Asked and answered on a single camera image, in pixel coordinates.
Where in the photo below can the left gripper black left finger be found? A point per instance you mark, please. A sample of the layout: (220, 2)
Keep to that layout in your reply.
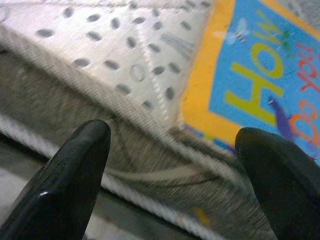
(57, 195)

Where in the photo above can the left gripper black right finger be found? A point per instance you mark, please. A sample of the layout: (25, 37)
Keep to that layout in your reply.
(285, 190)

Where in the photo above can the colourful yellow-bordered children's book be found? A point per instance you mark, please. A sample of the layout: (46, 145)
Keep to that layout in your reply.
(250, 62)

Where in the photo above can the grey quilted mattress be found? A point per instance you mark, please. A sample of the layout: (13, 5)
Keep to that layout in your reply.
(112, 37)

